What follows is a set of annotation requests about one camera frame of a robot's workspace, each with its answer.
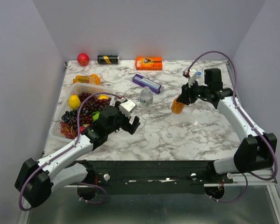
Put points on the orange snack bag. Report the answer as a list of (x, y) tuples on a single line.
[(91, 79)]

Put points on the dark red grapes bunch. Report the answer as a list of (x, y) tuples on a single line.
[(93, 104)]

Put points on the pink dragon fruit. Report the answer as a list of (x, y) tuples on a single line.
[(84, 126)]

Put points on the red apple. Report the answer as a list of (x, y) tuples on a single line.
[(83, 59)]

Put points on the black gold can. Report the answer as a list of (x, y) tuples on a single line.
[(108, 59)]

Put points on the aluminium mounting rail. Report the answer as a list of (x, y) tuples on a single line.
[(247, 179)]

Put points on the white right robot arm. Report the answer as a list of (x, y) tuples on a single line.
[(257, 148)]

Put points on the light red grapes bunch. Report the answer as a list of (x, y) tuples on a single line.
[(68, 131)]

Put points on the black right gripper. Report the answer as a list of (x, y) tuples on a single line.
[(186, 93)]

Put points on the small water bottle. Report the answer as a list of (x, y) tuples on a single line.
[(146, 97)]

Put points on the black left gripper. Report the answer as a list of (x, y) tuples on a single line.
[(128, 127)]

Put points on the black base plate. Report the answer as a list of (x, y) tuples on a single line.
[(145, 177)]

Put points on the purple toothpaste box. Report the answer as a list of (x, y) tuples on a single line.
[(145, 82)]

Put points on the dark blue grapes bunch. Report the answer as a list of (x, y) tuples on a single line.
[(70, 117)]

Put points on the orange razor box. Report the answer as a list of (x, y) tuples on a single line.
[(148, 63)]

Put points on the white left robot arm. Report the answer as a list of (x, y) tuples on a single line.
[(37, 179)]

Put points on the white bottle cap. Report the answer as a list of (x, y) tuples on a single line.
[(169, 135)]

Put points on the orange juice bottle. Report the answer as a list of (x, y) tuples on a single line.
[(177, 107)]

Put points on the white plastic basket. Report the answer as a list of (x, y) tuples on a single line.
[(75, 89)]

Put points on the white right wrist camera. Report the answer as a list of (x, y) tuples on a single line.
[(191, 75)]

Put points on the yellow lemon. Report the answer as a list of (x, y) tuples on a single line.
[(103, 98), (74, 102)]

